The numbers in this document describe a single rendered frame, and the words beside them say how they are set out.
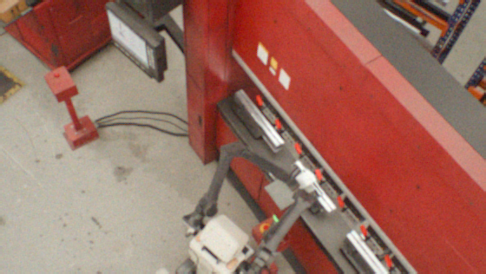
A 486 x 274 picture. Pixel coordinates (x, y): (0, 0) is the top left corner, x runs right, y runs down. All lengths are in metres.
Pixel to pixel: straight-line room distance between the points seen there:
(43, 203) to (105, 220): 0.51
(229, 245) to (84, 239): 1.80
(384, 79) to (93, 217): 2.82
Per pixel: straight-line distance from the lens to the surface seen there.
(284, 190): 3.42
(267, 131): 3.64
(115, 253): 4.35
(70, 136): 4.71
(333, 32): 2.43
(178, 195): 4.47
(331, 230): 3.51
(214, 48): 3.36
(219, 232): 2.88
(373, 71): 2.34
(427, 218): 2.61
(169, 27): 3.84
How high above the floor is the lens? 4.08
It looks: 60 degrees down
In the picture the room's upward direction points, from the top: 7 degrees clockwise
